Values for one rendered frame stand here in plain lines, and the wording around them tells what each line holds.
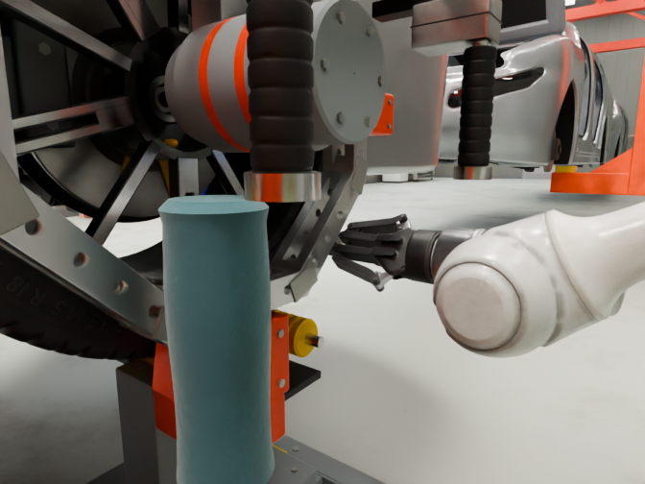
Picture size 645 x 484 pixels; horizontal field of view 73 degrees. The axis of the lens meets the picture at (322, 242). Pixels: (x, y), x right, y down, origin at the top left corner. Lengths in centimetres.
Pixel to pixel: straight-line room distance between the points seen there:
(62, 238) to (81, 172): 23
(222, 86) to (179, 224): 16
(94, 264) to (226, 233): 13
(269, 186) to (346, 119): 20
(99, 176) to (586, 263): 55
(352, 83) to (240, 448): 34
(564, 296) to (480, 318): 7
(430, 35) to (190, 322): 41
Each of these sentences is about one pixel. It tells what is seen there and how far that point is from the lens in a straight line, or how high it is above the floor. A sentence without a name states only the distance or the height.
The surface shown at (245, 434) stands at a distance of 41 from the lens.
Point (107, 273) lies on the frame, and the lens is 43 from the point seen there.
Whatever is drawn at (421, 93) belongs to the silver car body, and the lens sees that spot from 116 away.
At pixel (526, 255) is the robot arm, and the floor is 70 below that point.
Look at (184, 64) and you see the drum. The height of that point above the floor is 87.
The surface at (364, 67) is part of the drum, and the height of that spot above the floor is 86.
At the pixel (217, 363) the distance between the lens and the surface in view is 37.
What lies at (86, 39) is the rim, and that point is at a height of 89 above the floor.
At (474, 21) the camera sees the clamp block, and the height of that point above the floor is 92.
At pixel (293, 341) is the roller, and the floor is 52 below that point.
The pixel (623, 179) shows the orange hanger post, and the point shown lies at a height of 64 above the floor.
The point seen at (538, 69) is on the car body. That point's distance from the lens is 311.
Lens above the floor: 77
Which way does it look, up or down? 10 degrees down
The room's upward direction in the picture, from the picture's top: straight up
